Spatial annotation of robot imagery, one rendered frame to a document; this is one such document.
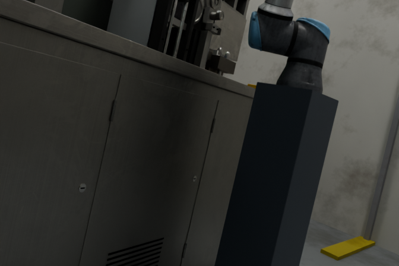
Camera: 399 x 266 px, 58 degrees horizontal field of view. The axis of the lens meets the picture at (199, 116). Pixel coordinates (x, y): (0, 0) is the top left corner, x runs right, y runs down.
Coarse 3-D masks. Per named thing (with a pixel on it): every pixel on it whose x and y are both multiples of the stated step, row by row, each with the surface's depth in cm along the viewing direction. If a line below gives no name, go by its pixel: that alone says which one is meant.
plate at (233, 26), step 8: (112, 0) 157; (224, 8) 229; (224, 16) 230; (232, 16) 238; (240, 16) 246; (216, 24) 225; (224, 24) 232; (232, 24) 240; (240, 24) 248; (224, 32) 234; (232, 32) 242; (240, 32) 251; (216, 40) 228; (224, 40) 236; (232, 40) 244; (240, 40) 253; (216, 48) 230; (224, 48) 238; (232, 48) 246; (232, 56) 248
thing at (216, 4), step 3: (210, 0) 158; (213, 0) 159; (216, 0) 160; (219, 0) 162; (210, 3) 158; (213, 3) 159; (216, 3) 161; (219, 3) 163; (210, 6) 160; (213, 6) 160; (216, 6) 161; (219, 6) 163; (216, 9) 162
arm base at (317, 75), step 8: (288, 64) 117; (296, 64) 114; (304, 64) 113; (312, 64) 113; (320, 64) 114; (288, 72) 115; (296, 72) 113; (304, 72) 113; (312, 72) 113; (320, 72) 115; (280, 80) 116; (288, 80) 114; (296, 80) 112; (304, 80) 113; (312, 80) 112; (320, 80) 114; (312, 88) 112; (320, 88) 114
